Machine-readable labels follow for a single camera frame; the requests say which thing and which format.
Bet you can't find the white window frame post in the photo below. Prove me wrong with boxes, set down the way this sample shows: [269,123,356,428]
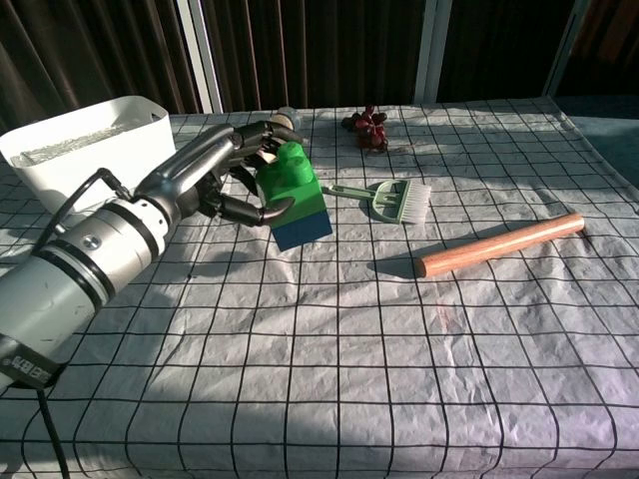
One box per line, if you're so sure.
[542,0,585,97]
[177,0,225,115]
[413,0,453,105]

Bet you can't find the green and blue toy block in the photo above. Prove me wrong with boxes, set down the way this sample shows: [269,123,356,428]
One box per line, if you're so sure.
[254,142,328,232]

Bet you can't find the white plastic basin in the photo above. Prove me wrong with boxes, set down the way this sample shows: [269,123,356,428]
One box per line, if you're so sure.
[0,95,176,214]

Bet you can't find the dark brown curtain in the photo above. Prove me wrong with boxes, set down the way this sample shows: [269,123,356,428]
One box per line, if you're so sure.
[0,0,639,131]

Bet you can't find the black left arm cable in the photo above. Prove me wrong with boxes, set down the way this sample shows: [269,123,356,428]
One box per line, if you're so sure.
[37,168,132,479]

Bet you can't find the dark red grape bunch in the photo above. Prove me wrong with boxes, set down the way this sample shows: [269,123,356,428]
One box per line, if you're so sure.
[341,104,389,151]

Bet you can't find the wooden rolling pin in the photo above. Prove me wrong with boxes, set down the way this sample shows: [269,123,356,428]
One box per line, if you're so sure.
[413,213,585,278]

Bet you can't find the white black-grid tablecloth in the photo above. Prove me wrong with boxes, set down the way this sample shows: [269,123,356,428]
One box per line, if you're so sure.
[0,97,639,479]

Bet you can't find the metallic black left robot hand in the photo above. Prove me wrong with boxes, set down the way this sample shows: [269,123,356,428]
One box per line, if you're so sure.
[132,119,307,229]

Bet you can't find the green hand brush white bristles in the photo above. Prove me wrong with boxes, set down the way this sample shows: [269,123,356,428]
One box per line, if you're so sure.
[321,179,433,225]

